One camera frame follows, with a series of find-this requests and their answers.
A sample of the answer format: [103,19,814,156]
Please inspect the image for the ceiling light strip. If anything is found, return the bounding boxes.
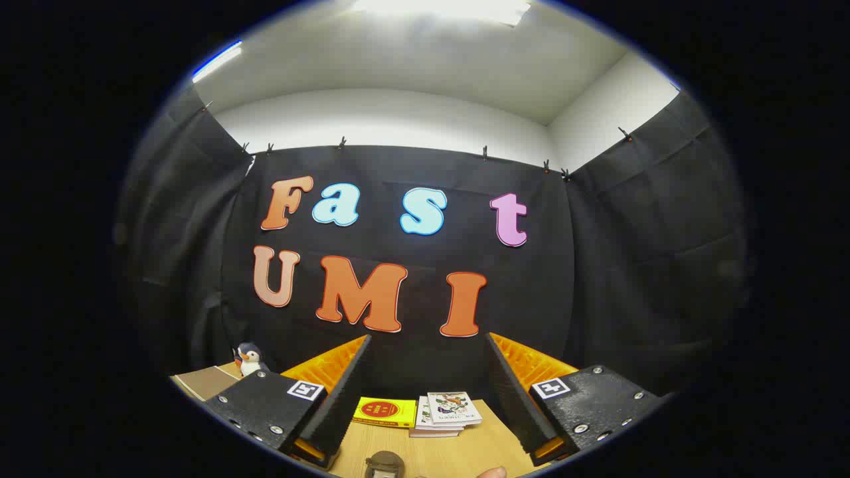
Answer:
[191,41,243,84]

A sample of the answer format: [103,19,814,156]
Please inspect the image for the brown fabric storage box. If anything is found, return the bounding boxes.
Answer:
[171,363,243,402]

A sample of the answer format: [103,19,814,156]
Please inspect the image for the white illustrated book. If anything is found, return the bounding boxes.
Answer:
[427,392,483,427]

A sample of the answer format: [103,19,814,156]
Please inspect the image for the yellow book with red label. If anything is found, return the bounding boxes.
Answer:
[352,397,418,429]

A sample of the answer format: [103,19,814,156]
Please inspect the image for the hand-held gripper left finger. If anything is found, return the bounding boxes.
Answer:
[205,334,373,471]

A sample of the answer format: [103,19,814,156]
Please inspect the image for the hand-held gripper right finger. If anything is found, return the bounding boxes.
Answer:
[487,332,667,467]

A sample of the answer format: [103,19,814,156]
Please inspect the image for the penguin plush toy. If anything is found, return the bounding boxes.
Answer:
[234,342,270,378]

